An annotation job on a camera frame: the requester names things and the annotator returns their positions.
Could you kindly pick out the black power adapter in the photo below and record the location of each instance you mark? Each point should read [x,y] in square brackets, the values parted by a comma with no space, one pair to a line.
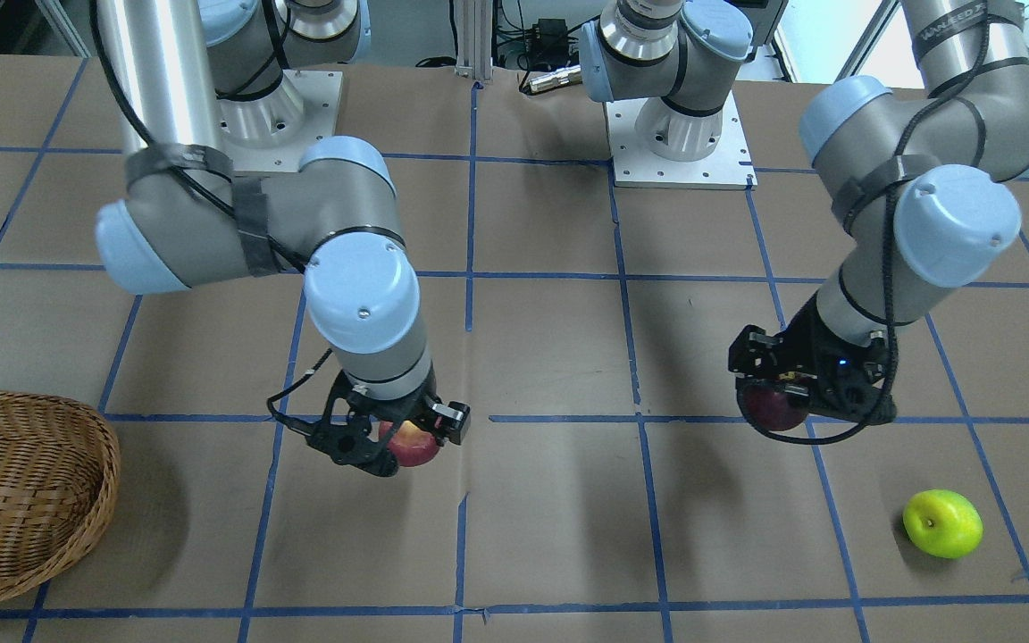
[548,37]

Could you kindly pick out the silver metal connector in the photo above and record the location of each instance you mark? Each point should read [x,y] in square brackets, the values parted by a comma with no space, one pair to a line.
[551,81]

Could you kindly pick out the aluminium frame post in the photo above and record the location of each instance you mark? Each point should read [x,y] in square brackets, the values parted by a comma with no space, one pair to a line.
[473,32]

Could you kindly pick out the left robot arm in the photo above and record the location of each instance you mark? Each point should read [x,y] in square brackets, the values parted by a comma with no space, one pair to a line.
[919,185]

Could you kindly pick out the green apple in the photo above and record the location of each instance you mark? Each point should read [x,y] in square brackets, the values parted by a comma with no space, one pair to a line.
[942,523]

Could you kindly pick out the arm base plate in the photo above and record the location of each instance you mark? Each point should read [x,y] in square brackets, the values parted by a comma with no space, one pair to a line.
[271,133]
[698,161]

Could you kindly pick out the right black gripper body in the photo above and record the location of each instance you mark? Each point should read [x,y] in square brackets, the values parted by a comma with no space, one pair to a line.
[453,421]

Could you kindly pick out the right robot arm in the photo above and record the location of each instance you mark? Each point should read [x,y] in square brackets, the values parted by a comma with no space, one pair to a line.
[188,219]

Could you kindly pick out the wicker basket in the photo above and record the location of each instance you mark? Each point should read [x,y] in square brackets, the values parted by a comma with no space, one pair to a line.
[59,479]

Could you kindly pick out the dark red apple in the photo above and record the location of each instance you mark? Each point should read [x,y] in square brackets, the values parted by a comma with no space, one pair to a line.
[771,408]

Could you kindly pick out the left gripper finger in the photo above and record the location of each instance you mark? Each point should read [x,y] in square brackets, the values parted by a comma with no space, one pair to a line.
[754,355]
[799,385]

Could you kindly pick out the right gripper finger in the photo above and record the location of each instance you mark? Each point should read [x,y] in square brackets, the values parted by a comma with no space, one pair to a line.
[380,460]
[446,422]

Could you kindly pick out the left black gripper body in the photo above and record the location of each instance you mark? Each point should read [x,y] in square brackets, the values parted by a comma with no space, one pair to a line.
[802,340]

